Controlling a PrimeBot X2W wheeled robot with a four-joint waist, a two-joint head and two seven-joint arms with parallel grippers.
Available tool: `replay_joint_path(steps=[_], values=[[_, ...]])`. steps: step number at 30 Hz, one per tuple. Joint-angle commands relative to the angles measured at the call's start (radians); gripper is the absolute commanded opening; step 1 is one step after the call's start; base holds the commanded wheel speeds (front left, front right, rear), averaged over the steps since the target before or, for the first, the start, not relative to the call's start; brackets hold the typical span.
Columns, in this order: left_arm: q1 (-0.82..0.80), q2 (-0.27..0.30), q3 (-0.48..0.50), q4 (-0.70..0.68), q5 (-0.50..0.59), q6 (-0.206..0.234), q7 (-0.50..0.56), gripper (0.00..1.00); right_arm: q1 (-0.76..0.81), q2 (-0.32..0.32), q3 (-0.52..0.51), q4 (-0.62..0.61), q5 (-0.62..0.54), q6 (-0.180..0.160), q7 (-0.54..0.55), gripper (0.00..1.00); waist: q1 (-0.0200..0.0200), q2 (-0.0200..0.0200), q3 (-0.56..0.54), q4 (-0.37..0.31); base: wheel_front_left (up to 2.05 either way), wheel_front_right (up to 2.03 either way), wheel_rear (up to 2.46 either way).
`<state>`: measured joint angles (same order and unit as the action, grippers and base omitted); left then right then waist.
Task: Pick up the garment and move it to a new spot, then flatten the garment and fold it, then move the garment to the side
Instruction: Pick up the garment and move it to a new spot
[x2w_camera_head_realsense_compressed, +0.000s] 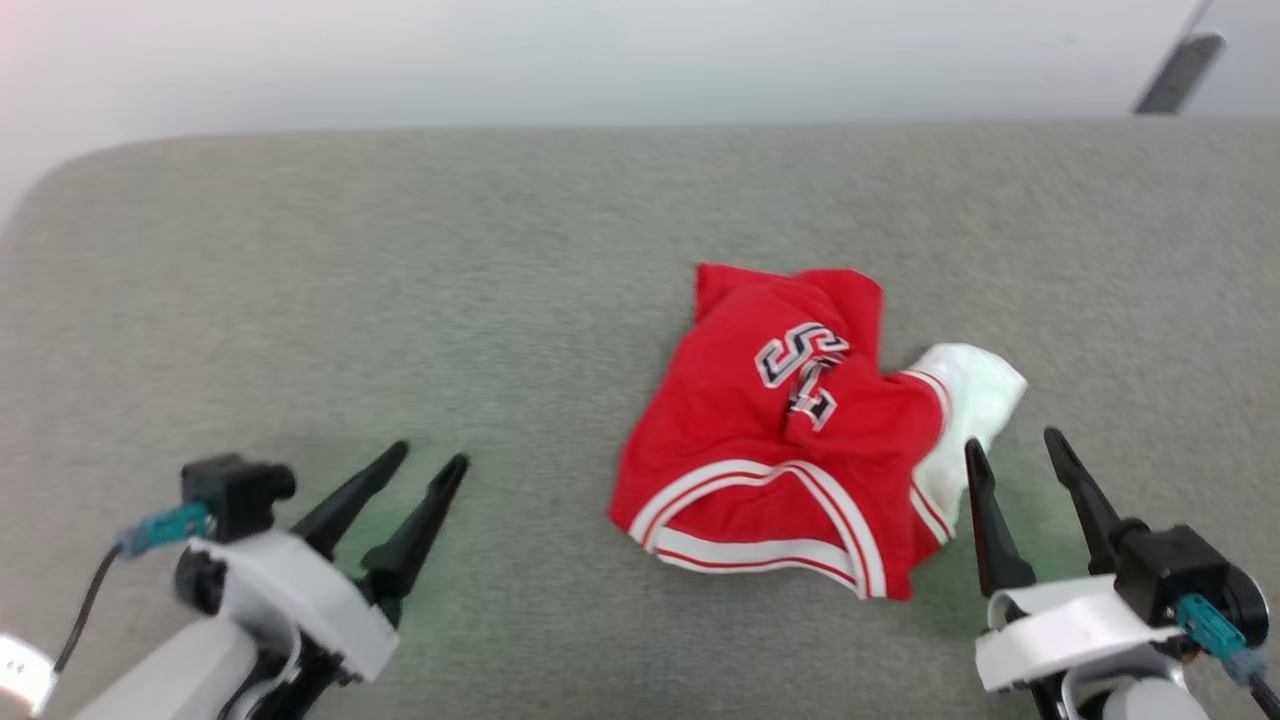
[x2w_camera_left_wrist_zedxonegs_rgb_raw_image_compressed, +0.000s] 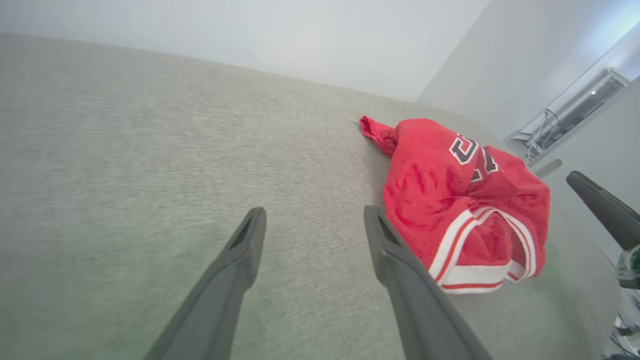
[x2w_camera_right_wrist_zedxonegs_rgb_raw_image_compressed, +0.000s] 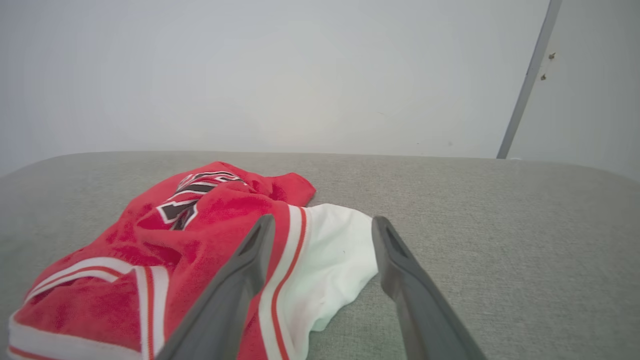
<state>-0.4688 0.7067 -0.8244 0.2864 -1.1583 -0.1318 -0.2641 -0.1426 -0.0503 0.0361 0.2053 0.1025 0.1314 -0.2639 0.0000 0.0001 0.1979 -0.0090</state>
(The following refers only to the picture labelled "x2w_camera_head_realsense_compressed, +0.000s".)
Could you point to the dark grey metal bar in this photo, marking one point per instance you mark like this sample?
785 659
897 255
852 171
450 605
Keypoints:
1180 72

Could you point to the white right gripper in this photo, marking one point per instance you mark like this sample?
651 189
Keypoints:
1070 625

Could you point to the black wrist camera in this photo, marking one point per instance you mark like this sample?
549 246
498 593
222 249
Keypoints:
235 490
1180 570

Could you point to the white grey left arm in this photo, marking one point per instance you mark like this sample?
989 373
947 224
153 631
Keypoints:
160 675

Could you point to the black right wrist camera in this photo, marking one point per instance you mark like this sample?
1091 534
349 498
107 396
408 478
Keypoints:
1180 570

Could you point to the white grey right arm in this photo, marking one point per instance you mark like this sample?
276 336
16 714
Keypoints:
1140 700

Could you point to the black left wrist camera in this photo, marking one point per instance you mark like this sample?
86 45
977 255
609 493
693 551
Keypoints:
235 490

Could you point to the red white-trimmed jersey shirt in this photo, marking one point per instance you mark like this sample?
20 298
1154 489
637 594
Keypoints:
730 440

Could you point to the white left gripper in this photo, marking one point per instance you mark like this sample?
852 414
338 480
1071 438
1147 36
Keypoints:
300 600

